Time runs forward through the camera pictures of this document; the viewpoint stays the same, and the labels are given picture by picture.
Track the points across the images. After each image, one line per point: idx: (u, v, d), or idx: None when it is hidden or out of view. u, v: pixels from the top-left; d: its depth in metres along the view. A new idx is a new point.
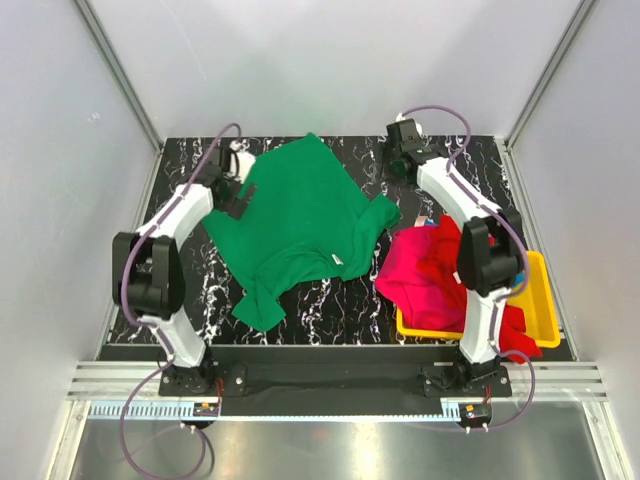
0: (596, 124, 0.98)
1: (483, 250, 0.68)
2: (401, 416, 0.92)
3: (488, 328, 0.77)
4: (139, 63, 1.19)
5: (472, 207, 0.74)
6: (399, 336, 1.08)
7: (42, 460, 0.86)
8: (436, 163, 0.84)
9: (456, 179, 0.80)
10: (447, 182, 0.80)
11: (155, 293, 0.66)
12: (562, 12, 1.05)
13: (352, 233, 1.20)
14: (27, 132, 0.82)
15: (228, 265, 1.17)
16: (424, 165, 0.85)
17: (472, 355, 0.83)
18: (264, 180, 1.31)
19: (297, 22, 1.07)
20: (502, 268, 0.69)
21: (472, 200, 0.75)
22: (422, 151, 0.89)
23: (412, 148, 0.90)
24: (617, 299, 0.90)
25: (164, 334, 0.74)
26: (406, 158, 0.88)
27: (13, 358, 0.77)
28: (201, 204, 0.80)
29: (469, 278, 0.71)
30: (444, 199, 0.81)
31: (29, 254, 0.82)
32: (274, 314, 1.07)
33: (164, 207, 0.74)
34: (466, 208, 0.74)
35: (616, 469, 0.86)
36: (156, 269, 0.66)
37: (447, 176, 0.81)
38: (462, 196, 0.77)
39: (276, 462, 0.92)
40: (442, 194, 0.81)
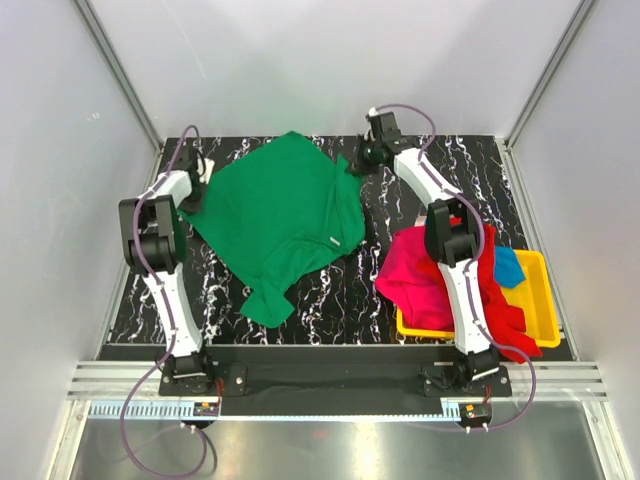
0: (597, 124, 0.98)
1: (444, 227, 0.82)
2: (401, 416, 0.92)
3: (470, 307, 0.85)
4: (139, 64, 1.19)
5: (436, 190, 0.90)
6: (399, 336, 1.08)
7: (42, 459, 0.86)
8: (409, 152, 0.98)
9: (427, 168, 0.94)
10: (420, 171, 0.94)
11: (163, 244, 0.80)
12: (563, 11, 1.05)
13: (335, 208, 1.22)
14: (27, 131, 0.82)
15: (229, 265, 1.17)
16: (400, 153, 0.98)
17: (464, 345, 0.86)
18: (252, 176, 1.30)
19: (297, 20, 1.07)
20: (461, 243, 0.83)
21: (438, 185, 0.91)
22: (398, 143, 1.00)
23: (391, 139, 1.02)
24: (617, 298, 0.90)
25: (168, 296, 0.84)
26: (384, 148, 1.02)
27: (13, 358, 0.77)
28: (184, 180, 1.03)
29: (434, 251, 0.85)
30: (415, 185, 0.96)
31: (29, 253, 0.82)
32: (284, 309, 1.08)
33: (155, 184, 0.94)
34: (433, 193, 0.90)
35: (615, 469, 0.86)
36: (162, 223, 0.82)
37: (419, 164, 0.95)
38: (430, 182, 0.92)
39: (277, 462, 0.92)
40: (414, 179, 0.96)
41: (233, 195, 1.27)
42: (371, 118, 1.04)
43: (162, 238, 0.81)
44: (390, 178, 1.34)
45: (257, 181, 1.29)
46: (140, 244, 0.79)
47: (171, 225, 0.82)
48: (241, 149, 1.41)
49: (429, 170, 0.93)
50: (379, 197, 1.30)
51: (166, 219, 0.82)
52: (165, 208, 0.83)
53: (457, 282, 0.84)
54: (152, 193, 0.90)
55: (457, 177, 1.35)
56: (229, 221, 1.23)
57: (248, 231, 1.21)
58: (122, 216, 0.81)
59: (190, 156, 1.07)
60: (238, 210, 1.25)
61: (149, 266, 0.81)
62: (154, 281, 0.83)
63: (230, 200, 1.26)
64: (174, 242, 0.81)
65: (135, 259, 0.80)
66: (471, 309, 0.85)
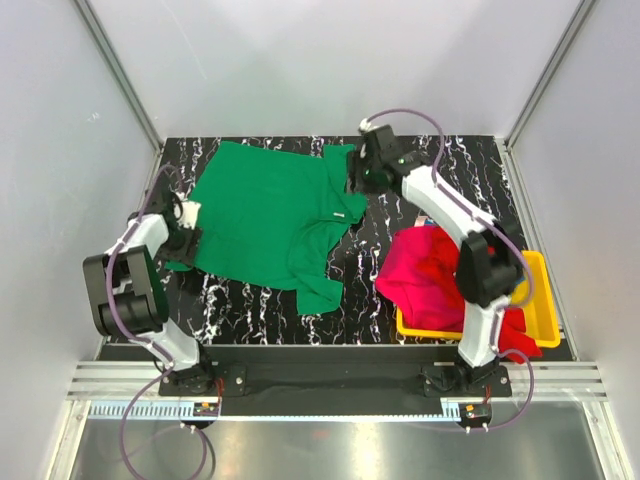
0: (597, 124, 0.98)
1: (484, 260, 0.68)
2: (401, 416, 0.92)
3: (489, 335, 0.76)
4: (139, 64, 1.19)
5: (466, 221, 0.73)
6: (399, 336, 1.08)
7: (42, 458, 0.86)
8: (419, 172, 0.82)
9: (445, 192, 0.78)
10: (439, 195, 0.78)
11: (142, 306, 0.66)
12: (563, 10, 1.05)
13: (330, 183, 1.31)
14: (27, 131, 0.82)
15: (257, 278, 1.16)
16: (409, 175, 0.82)
17: (473, 359, 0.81)
18: (218, 193, 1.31)
19: (296, 21, 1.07)
20: (503, 276, 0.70)
21: (466, 211, 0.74)
22: (404, 161, 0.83)
23: (393, 157, 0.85)
24: (617, 298, 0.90)
25: (161, 347, 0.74)
26: (387, 170, 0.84)
27: (13, 357, 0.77)
28: (158, 219, 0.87)
29: (471, 290, 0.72)
30: (432, 210, 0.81)
31: (29, 253, 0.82)
32: (331, 289, 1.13)
33: (124, 235, 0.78)
34: (463, 224, 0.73)
35: (615, 469, 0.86)
36: (137, 281, 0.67)
37: (435, 187, 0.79)
38: (453, 207, 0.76)
39: (276, 462, 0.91)
40: (433, 205, 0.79)
41: (211, 217, 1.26)
42: (366, 134, 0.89)
43: (140, 298, 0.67)
44: None
45: (225, 195, 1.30)
46: (115, 308, 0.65)
47: (150, 282, 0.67)
48: None
49: (449, 194, 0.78)
50: (379, 198, 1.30)
51: (142, 276, 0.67)
52: (138, 263, 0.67)
53: (486, 316, 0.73)
54: (123, 242, 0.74)
55: (457, 178, 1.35)
56: (223, 239, 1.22)
57: (255, 240, 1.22)
58: (89, 281, 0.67)
59: (165, 199, 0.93)
60: (228, 226, 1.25)
61: (131, 331, 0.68)
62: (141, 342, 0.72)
63: (209, 225, 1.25)
64: (155, 301, 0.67)
65: (111, 325, 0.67)
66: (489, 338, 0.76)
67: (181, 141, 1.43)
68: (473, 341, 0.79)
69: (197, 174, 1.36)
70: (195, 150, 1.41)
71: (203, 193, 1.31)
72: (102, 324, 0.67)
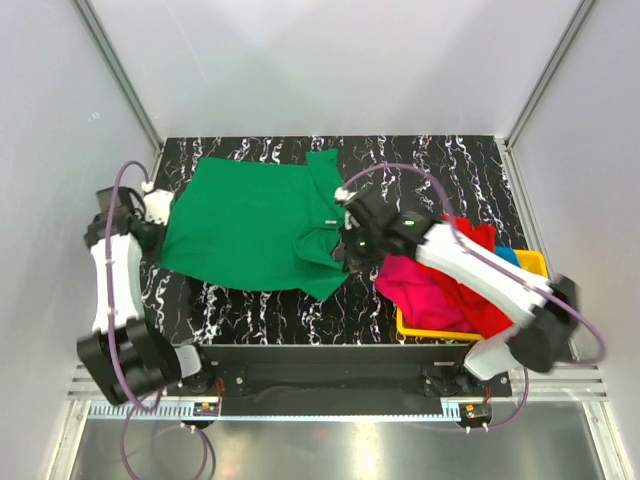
0: (598, 125, 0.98)
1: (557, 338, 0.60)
2: (401, 416, 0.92)
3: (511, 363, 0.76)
4: (139, 63, 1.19)
5: (521, 293, 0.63)
6: (399, 336, 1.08)
7: (42, 458, 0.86)
8: (440, 236, 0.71)
9: (483, 257, 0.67)
10: (470, 263, 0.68)
11: (158, 374, 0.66)
12: (563, 10, 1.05)
13: (316, 189, 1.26)
14: (27, 130, 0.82)
15: (267, 286, 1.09)
16: (425, 244, 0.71)
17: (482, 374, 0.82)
18: (206, 201, 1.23)
19: (296, 21, 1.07)
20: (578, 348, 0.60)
21: (517, 281, 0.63)
22: (412, 221, 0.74)
23: (390, 218, 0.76)
24: (616, 298, 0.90)
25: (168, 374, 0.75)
26: (393, 235, 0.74)
27: (12, 357, 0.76)
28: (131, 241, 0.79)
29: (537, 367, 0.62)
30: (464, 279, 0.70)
31: (29, 253, 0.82)
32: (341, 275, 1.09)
33: (106, 282, 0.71)
34: (513, 294, 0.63)
35: (615, 468, 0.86)
36: (146, 355, 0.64)
37: (464, 253, 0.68)
38: (494, 275, 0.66)
39: (276, 462, 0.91)
40: (462, 274, 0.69)
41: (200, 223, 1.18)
42: (350, 206, 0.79)
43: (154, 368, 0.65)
44: (391, 178, 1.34)
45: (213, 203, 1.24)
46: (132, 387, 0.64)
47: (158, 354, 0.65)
48: (241, 149, 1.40)
49: (487, 259, 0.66)
50: None
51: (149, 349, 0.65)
52: (143, 341, 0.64)
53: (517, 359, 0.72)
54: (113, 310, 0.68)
55: (457, 177, 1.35)
56: (220, 251, 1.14)
57: (254, 250, 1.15)
58: (90, 369, 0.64)
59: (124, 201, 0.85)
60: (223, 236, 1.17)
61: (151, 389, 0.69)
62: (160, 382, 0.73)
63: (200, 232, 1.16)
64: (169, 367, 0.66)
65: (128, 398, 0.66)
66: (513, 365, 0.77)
67: (181, 141, 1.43)
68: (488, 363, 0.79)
69: None
70: (194, 150, 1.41)
71: (190, 206, 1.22)
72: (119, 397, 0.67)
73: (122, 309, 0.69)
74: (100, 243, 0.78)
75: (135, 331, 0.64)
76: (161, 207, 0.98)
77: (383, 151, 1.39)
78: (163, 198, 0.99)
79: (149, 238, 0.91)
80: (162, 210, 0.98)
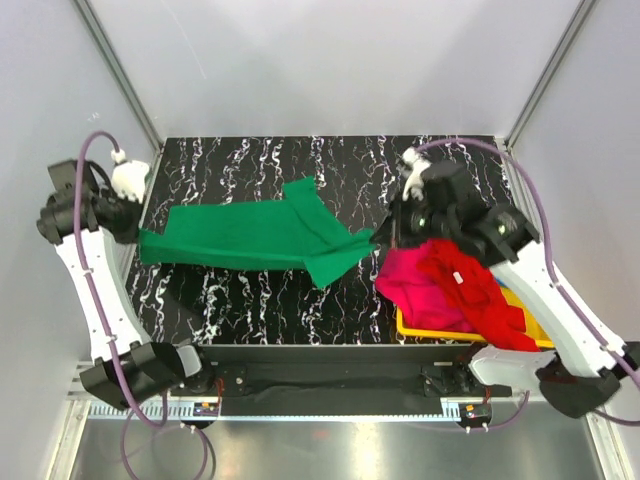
0: (598, 125, 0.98)
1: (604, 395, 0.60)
2: (401, 416, 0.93)
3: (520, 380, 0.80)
4: (139, 63, 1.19)
5: (595, 352, 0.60)
6: (398, 336, 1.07)
7: (42, 459, 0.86)
8: (531, 256, 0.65)
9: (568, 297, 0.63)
10: (552, 297, 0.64)
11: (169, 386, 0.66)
12: (563, 10, 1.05)
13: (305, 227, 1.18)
14: (26, 131, 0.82)
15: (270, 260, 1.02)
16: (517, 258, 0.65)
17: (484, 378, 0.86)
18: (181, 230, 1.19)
19: (296, 21, 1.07)
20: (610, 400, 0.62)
21: (596, 339, 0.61)
22: (505, 229, 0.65)
23: (471, 212, 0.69)
24: (616, 299, 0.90)
25: None
26: (476, 237, 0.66)
27: (12, 357, 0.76)
28: (104, 234, 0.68)
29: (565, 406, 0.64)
30: (531, 303, 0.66)
31: (29, 253, 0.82)
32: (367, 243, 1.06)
33: (94, 300, 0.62)
34: (587, 346, 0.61)
35: (615, 469, 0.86)
36: (158, 377, 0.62)
37: (551, 286, 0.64)
38: (573, 321, 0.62)
39: (277, 462, 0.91)
40: (534, 301, 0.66)
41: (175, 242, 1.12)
42: (438, 181, 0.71)
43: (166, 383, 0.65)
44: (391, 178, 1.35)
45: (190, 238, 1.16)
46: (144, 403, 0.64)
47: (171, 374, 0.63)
48: (241, 149, 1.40)
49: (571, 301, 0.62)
50: (379, 198, 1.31)
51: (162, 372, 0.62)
52: (156, 369, 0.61)
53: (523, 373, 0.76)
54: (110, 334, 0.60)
55: None
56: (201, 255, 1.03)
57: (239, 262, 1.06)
58: (99, 391, 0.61)
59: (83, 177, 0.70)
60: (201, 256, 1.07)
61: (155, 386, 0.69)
62: None
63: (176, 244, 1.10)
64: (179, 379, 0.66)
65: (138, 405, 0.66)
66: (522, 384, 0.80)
67: (181, 141, 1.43)
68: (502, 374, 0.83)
69: (197, 174, 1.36)
70: (194, 150, 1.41)
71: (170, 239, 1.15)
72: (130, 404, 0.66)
73: (121, 335, 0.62)
74: (67, 242, 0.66)
75: (142, 358, 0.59)
76: (130, 180, 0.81)
77: (383, 151, 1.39)
78: (133, 170, 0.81)
79: (122, 220, 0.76)
80: (131, 185, 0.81)
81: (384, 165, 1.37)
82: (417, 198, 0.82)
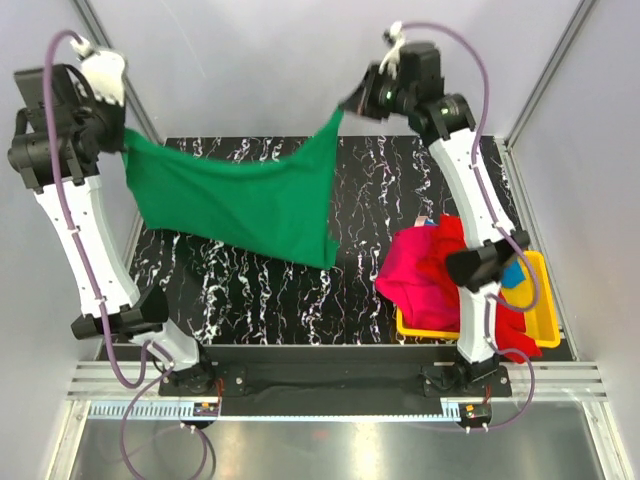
0: (597, 125, 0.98)
1: (484, 268, 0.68)
2: (401, 416, 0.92)
3: (484, 325, 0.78)
4: (138, 63, 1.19)
5: (487, 227, 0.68)
6: (399, 336, 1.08)
7: (42, 459, 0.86)
8: (460, 135, 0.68)
9: (480, 179, 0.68)
10: (468, 179, 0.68)
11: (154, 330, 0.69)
12: (563, 11, 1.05)
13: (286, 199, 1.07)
14: None
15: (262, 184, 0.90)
16: (450, 139, 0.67)
17: (470, 355, 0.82)
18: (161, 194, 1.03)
19: (296, 21, 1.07)
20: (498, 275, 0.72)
21: (489, 214, 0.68)
22: (447, 110, 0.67)
23: (427, 93, 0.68)
24: (616, 300, 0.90)
25: (160, 346, 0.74)
26: (421, 112, 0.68)
27: (12, 356, 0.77)
28: (90, 185, 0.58)
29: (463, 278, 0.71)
30: (454, 188, 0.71)
31: (29, 252, 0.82)
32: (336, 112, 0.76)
33: (82, 257, 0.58)
34: (480, 223, 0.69)
35: (615, 469, 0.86)
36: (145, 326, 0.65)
37: (470, 167, 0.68)
38: (479, 199, 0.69)
39: (277, 461, 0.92)
40: (451, 177, 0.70)
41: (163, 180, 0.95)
42: (409, 56, 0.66)
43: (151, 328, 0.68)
44: (391, 178, 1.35)
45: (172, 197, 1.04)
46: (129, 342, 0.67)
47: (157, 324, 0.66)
48: (241, 149, 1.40)
49: (482, 184, 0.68)
50: (379, 198, 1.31)
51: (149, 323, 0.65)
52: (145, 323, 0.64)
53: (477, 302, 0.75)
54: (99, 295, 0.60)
55: None
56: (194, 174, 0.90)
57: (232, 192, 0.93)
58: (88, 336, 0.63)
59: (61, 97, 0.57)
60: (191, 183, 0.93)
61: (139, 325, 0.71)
62: (143, 339, 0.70)
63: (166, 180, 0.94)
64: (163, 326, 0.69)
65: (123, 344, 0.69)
66: (484, 328, 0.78)
67: (181, 141, 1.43)
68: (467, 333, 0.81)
69: None
70: (194, 150, 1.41)
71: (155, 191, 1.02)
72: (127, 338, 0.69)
73: (111, 295, 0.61)
74: (49, 193, 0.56)
75: (132, 318, 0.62)
76: (101, 73, 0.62)
77: (383, 151, 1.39)
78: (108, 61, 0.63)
79: (108, 137, 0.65)
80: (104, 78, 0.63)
81: (384, 164, 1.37)
82: (388, 74, 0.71)
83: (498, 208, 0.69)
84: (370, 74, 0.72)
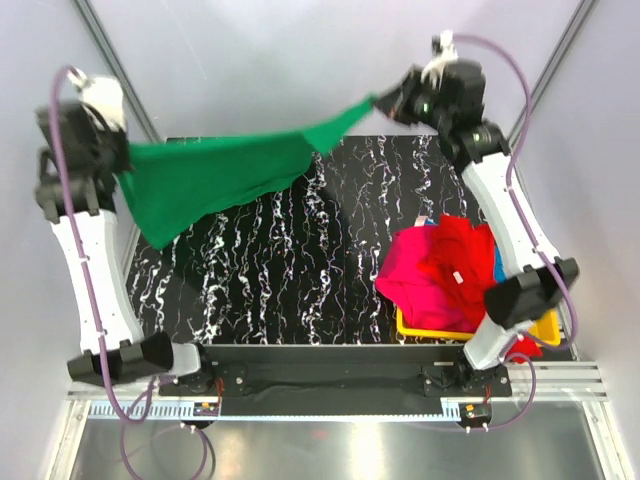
0: (597, 125, 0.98)
1: (529, 296, 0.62)
2: (401, 416, 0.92)
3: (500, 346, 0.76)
4: (139, 63, 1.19)
5: (527, 252, 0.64)
6: (399, 336, 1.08)
7: (42, 458, 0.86)
8: (494, 163, 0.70)
9: (516, 200, 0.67)
10: (506, 202, 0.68)
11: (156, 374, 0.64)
12: (562, 11, 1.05)
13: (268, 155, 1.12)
14: (26, 131, 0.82)
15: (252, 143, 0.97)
16: (481, 163, 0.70)
17: (476, 361, 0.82)
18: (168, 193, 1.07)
19: (296, 22, 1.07)
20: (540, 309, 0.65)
21: (530, 240, 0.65)
22: (478, 138, 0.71)
23: (462, 121, 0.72)
24: (616, 301, 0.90)
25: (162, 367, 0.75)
26: (453, 141, 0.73)
27: (13, 357, 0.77)
28: (105, 218, 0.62)
29: (506, 306, 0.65)
30: (487, 209, 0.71)
31: (29, 253, 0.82)
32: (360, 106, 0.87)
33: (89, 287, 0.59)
34: (520, 248, 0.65)
35: (615, 469, 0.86)
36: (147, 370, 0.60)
37: (505, 192, 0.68)
38: (516, 222, 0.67)
39: (277, 462, 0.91)
40: (487, 203, 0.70)
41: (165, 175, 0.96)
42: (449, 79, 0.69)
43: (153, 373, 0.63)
44: (391, 178, 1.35)
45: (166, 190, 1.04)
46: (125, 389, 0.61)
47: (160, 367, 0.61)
48: None
49: (518, 205, 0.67)
50: (379, 198, 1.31)
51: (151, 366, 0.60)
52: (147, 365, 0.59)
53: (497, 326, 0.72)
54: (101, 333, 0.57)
55: (457, 178, 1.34)
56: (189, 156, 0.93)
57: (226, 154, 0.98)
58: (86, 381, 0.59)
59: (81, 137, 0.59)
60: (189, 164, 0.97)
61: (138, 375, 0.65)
62: None
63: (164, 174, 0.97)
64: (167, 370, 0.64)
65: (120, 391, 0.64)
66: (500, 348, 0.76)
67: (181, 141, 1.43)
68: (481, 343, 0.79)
69: None
70: None
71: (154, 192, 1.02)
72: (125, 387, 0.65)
73: (111, 331, 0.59)
74: (64, 223, 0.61)
75: (130, 357, 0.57)
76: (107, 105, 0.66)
77: (383, 151, 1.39)
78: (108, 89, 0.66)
79: (119, 159, 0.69)
80: (107, 107, 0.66)
81: (384, 164, 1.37)
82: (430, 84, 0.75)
83: (539, 235, 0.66)
84: (411, 80, 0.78)
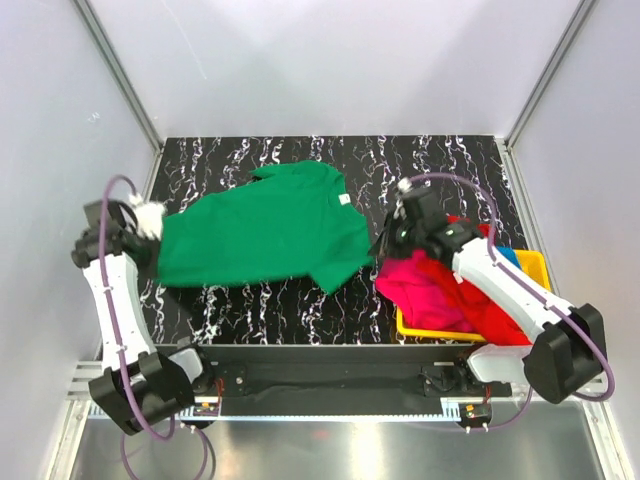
0: (598, 125, 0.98)
1: (566, 354, 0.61)
2: (401, 416, 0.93)
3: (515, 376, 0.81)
4: (139, 63, 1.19)
5: (540, 311, 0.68)
6: (399, 336, 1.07)
7: (42, 458, 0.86)
8: (476, 252, 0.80)
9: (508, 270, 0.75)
10: (500, 276, 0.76)
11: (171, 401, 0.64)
12: (563, 11, 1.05)
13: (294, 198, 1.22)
14: (26, 130, 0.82)
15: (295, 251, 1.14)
16: (463, 253, 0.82)
17: (480, 374, 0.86)
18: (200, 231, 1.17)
19: (297, 22, 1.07)
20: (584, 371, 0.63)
21: (537, 299, 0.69)
22: (453, 232, 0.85)
23: (435, 228, 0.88)
24: (615, 301, 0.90)
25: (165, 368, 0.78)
26: (434, 242, 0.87)
27: (13, 357, 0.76)
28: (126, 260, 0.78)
29: (553, 377, 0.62)
30: (497, 294, 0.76)
31: (29, 252, 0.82)
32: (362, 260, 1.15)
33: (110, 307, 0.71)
34: (533, 311, 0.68)
35: (615, 469, 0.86)
36: (161, 388, 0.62)
37: (495, 266, 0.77)
38: (518, 290, 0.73)
39: (277, 462, 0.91)
40: (491, 286, 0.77)
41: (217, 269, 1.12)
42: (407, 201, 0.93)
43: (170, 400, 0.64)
44: (391, 178, 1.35)
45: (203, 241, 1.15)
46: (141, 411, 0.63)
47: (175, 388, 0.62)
48: (241, 149, 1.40)
49: (511, 273, 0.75)
50: (379, 198, 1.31)
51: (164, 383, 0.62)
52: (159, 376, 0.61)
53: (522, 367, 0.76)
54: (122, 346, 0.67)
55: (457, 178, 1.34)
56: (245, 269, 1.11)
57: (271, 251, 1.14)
58: (105, 404, 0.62)
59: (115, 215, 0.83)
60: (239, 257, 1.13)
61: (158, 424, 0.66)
62: None
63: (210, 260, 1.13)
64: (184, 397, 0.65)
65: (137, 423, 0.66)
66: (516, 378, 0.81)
67: (181, 141, 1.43)
68: (498, 367, 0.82)
69: (197, 174, 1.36)
70: (195, 150, 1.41)
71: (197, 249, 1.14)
72: (130, 428, 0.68)
73: (131, 345, 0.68)
74: (94, 265, 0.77)
75: (148, 369, 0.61)
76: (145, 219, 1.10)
77: (383, 151, 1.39)
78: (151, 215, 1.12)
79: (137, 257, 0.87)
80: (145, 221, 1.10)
81: (384, 164, 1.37)
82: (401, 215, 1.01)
83: (544, 292, 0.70)
84: (389, 225, 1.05)
